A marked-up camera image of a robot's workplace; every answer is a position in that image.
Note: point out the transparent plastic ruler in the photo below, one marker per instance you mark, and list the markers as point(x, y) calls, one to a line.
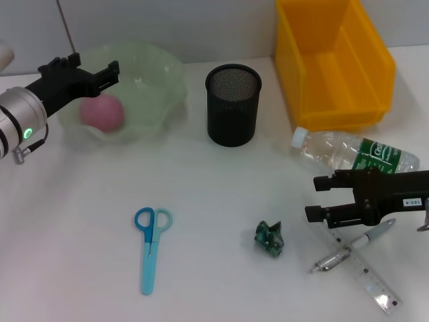
point(368, 278)

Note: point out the pink toy peach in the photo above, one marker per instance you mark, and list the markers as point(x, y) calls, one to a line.
point(104, 114)

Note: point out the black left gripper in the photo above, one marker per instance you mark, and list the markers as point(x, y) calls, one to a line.
point(63, 87)

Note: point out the grey marker pen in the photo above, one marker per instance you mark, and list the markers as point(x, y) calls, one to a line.
point(362, 239)

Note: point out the green plastic wrapper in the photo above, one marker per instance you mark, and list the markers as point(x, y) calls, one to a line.
point(268, 238)

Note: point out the yellow plastic storage bin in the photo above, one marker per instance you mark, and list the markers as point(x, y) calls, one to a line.
point(335, 84)

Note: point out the black mesh pen holder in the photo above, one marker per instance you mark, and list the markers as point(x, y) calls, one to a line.
point(231, 114)

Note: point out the clear water bottle green label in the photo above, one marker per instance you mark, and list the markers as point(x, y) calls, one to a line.
point(328, 147)

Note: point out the blue scissors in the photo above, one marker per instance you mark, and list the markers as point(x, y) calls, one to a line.
point(149, 268)

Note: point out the pale green glass fruit plate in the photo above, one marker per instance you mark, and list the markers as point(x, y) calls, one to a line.
point(151, 87)

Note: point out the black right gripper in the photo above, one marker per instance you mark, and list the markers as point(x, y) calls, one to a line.
point(385, 194)

